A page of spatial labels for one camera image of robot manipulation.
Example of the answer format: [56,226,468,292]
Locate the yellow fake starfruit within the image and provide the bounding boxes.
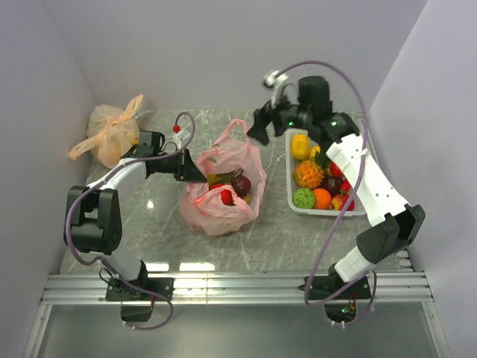
[207,174,217,186]

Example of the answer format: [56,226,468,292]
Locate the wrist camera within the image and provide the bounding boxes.
[172,125,191,148]
[263,70,290,100]

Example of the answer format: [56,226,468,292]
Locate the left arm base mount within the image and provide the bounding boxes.
[105,277,174,323]

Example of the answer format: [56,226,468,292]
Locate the pink plastic bag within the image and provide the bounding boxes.
[179,119,267,236]

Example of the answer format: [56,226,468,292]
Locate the red fake apple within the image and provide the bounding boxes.
[220,189,234,206]

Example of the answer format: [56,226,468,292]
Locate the white plastic fruit basket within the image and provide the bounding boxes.
[285,129,351,216]

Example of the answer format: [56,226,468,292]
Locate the aluminium rail frame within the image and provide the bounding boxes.
[23,270,450,357]

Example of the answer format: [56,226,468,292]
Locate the green custard apple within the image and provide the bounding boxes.
[292,188,315,209]

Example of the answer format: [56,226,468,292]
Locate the fake orange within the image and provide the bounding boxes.
[312,188,332,210]

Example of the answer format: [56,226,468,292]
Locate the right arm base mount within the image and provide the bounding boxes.
[298,274,376,328]

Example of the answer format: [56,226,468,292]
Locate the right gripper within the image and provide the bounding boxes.
[245,86,312,146]

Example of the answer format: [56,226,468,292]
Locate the orange tied plastic bag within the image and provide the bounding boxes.
[68,94,144,169]

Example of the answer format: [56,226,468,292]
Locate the fake peach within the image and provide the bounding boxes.
[330,194,350,211]

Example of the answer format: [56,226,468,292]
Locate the red fake pepper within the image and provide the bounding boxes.
[329,162,344,178]

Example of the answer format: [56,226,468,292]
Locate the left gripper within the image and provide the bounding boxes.
[154,148,208,183]

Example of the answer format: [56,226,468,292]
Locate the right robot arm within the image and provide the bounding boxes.
[247,71,426,300]

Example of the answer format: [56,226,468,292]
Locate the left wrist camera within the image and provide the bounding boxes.
[172,125,191,148]

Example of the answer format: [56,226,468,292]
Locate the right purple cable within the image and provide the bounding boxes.
[277,60,376,327]

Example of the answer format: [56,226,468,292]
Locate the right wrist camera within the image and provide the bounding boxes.
[263,70,290,100]

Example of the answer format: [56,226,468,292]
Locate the yellow bell pepper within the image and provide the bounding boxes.
[291,134,311,160]

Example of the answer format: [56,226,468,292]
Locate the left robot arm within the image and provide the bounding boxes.
[64,131,207,300]

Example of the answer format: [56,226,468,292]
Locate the orange spiky fruit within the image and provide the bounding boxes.
[292,160,325,189]

